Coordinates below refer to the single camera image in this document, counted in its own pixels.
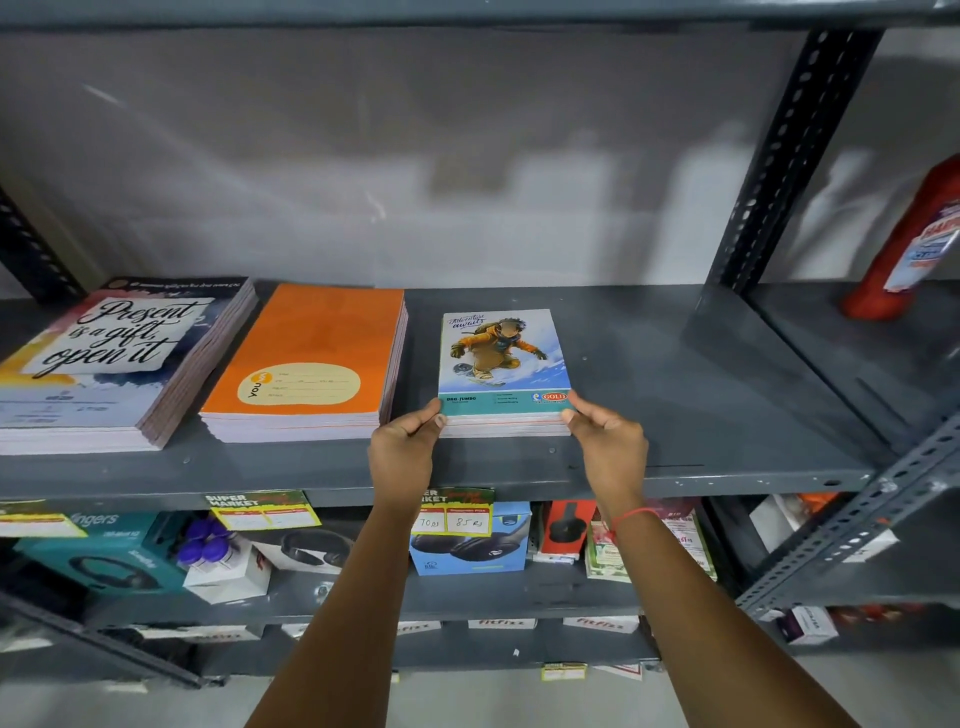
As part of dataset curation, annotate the person's left hand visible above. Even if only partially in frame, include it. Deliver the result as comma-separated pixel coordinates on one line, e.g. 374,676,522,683
366,397,447,519

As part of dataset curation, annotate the stack of lettering cover notebooks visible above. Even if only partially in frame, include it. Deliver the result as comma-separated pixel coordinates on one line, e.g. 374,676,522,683
0,275,259,456

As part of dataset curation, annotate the teal headphone box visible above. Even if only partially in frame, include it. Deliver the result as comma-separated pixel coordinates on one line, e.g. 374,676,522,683
13,511,190,598

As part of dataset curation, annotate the person's right forearm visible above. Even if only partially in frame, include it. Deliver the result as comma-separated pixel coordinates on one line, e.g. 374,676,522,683
596,504,862,728

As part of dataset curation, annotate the green and white packet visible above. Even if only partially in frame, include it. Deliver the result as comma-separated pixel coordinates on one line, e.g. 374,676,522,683
584,498,719,584

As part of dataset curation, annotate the person's right hand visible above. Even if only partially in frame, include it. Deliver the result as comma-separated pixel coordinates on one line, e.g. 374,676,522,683
560,390,651,520

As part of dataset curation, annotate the red headphone box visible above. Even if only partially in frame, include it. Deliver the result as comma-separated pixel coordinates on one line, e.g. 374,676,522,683
534,499,600,565

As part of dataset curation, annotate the stack of snowboarder cover notebooks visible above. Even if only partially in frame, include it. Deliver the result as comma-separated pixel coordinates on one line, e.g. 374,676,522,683
436,308,575,439

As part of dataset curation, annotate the small white product box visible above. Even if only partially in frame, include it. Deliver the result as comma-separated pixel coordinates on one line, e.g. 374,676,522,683
775,605,840,647

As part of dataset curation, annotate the yellow shelf price label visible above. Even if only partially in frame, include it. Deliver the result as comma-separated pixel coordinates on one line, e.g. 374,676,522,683
203,489,323,533
410,486,497,538
0,500,88,540

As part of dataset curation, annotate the person's left forearm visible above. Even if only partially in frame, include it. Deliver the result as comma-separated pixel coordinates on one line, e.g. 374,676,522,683
245,501,426,728

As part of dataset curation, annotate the purple bottles pack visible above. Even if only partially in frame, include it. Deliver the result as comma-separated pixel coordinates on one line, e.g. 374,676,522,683
175,517,243,571

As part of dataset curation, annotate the white carton box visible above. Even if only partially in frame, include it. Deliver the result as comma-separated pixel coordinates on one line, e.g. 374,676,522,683
183,538,273,606

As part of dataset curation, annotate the blue headphone box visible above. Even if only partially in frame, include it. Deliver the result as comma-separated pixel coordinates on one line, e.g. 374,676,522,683
409,501,533,578

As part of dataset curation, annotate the white headphone box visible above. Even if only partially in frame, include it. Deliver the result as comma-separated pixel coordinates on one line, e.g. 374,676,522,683
240,517,363,576

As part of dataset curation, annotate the grey metal shelving rack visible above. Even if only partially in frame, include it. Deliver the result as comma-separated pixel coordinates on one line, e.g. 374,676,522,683
0,0,960,690

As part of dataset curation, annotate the adjoining grey metal rack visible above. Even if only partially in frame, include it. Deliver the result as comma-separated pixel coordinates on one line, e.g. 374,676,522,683
735,279,960,654

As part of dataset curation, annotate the red fire extinguisher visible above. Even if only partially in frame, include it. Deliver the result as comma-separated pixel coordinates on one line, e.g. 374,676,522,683
840,153,960,322

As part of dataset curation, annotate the red thread bracelet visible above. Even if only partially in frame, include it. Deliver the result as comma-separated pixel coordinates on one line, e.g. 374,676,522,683
604,507,663,543

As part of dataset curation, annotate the stack of orange cover notebooks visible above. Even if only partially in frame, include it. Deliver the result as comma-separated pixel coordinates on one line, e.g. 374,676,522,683
198,282,410,444

